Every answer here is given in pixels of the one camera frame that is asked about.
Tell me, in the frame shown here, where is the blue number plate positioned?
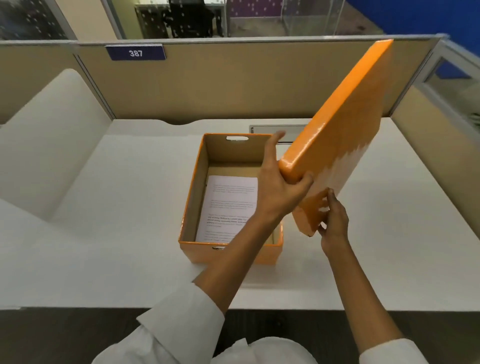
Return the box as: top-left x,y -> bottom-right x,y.
105,44 -> 167,62

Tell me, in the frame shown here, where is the person's right hand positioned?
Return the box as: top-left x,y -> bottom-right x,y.
317,188 -> 352,257

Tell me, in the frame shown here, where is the person's left forearm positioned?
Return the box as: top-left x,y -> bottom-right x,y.
91,213 -> 287,364

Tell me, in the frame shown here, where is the orange box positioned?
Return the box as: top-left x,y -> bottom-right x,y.
178,133 -> 285,266

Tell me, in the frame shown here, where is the orange box lid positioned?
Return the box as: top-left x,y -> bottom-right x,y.
278,38 -> 395,238

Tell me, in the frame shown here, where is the person's left hand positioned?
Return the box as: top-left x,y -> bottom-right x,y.
254,130 -> 315,226

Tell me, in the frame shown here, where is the person's white shirt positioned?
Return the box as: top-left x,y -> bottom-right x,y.
212,336 -> 320,364

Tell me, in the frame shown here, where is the blue wall panel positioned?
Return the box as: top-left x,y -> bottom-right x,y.
344,0 -> 480,58

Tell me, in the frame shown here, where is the white printed paper sheet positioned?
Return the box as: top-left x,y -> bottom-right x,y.
195,175 -> 260,245

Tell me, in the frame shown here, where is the purple dotted panel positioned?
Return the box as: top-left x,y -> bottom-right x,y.
226,0 -> 286,20

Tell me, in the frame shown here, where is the beige partition with glass window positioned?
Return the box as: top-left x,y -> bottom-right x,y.
389,38 -> 480,241

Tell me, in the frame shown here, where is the white desk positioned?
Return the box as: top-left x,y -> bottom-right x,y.
0,68 -> 480,313

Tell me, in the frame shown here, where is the plain beige partition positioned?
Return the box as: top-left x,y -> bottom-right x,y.
0,40 -> 114,125

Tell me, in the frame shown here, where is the metal cable grommet plate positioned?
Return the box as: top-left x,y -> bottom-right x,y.
249,124 -> 311,144

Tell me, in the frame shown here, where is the beige partition with number plate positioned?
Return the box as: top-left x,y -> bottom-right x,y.
76,34 -> 448,125

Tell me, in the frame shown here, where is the black office furniture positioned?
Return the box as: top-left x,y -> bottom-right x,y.
164,0 -> 227,39

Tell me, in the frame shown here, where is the person's right forearm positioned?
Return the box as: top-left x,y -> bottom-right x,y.
321,239 -> 431,364

